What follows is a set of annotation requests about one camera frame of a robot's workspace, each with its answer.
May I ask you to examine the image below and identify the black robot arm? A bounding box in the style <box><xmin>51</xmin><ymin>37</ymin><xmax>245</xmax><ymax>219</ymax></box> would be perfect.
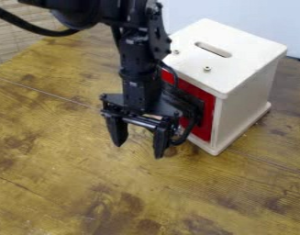
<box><xmin>0</xmin><ymin>0</ymin><xmax>182</xmax><ymax>158</ymax></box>

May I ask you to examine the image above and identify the red drawer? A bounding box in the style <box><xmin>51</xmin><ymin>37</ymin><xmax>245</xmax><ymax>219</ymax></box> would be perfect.
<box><xmin>162</xmin><ymin>69</ymin><xmax>217</xmax><ymax>141</ymax></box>

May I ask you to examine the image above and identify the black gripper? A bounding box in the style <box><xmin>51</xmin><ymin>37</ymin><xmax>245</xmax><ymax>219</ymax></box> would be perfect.
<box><xmin>101</xmin><ymin>80</ymin><xmax>175</xmax><ymax>159</ymax></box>

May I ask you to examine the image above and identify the white wooden box cabinet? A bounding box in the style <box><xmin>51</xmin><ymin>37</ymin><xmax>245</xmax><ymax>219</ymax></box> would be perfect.
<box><xmin>165</xmin><ymin>18</ymin><xmax>287</xmax><ymax>155</ymax></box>

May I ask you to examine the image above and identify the black metal drawer handle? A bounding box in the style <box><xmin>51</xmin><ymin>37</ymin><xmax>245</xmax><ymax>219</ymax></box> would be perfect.
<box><xmin>161</xmin><ymin>88</ymin><xmax>206</xmax><ymax>147</ymax></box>

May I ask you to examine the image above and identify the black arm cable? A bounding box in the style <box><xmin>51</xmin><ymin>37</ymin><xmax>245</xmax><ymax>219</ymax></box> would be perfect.
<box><xmin>0</xmin><ymin>4</ymin><xmax>82</xmax><ymax>38</ymax></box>

